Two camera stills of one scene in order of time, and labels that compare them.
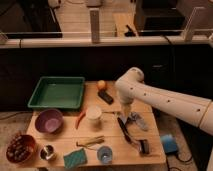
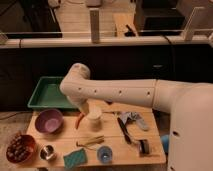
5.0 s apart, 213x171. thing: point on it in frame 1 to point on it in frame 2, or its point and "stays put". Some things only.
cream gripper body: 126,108 to 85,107
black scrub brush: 144,146 stays put
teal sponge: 75,159 stays put
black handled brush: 124,130 stays put
